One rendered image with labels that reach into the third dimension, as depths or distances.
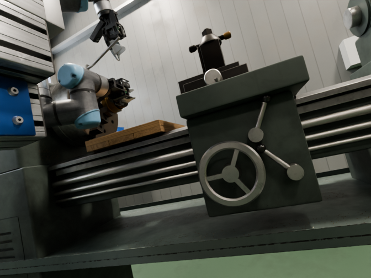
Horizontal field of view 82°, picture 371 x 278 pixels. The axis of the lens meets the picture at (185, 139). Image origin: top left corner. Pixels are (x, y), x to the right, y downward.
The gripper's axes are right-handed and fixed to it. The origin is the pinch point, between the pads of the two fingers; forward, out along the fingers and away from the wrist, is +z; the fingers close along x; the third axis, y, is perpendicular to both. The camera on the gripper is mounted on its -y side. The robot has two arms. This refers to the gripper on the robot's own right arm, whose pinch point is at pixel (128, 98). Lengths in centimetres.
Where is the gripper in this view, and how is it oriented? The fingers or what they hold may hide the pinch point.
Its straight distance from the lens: 100.9
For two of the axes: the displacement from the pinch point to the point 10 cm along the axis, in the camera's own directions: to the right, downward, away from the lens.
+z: 3.2, 0.1, 9.5
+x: -2.3, -9.7, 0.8
